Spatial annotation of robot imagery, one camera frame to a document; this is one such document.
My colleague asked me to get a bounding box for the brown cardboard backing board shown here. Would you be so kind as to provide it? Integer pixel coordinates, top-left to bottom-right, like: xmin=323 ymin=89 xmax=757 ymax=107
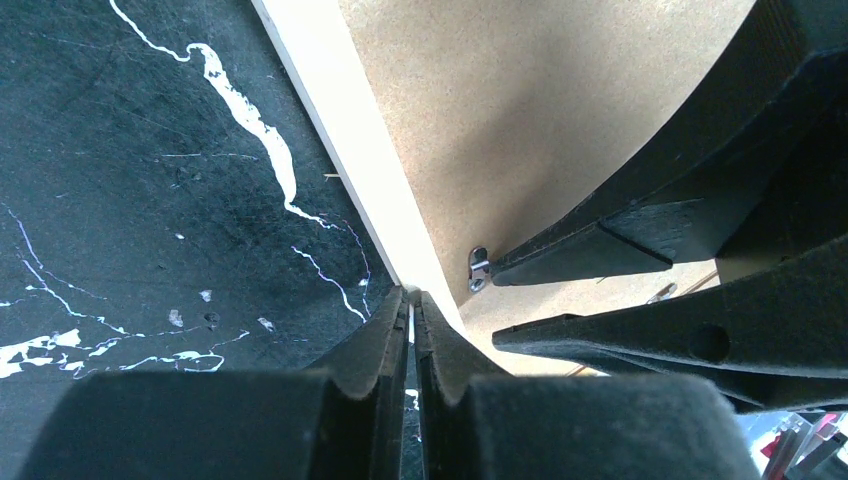
xmin=339 ymin=0 xmax=751 ymax=375

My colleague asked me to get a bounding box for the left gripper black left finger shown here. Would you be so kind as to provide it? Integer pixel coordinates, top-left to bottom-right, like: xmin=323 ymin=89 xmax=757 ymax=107
xmin=20 ymin=286 xmax=409 ymax=479

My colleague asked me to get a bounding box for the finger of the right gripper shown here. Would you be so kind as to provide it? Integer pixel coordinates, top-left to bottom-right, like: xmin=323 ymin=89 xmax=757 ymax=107
xmin=491 ymin=1 xmax=847 ymax=286
xmin=492 ymin=238 xmax=847 ymax=412

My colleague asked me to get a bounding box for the wooden picture frame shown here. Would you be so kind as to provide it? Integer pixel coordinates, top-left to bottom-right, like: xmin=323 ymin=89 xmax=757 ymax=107
xmin=254 ymin=1 xmax=466 ymax=334

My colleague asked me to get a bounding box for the metal turn clip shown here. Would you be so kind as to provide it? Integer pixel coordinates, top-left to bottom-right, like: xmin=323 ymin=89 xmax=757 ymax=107
xmin=468 ymin=246 xmax=490 ymax=294

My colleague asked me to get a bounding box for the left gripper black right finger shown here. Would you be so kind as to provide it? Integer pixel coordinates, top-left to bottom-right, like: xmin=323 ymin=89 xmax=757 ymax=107
xmin=413 ymin=292 xmax=758 ymax=479

